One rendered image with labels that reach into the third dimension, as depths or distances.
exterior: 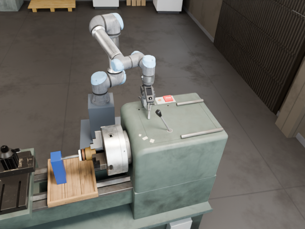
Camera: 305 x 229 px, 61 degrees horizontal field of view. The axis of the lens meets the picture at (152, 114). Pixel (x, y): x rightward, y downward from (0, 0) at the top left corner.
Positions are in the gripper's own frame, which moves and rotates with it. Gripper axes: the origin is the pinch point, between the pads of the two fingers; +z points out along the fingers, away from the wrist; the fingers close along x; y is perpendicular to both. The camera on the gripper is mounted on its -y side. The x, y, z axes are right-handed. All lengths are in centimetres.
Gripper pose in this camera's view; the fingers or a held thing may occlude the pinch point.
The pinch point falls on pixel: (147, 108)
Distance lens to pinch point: 169.7
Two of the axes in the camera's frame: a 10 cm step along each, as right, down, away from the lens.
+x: -9.6, 1.4, -2.6
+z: -0.5, 7.8, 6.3
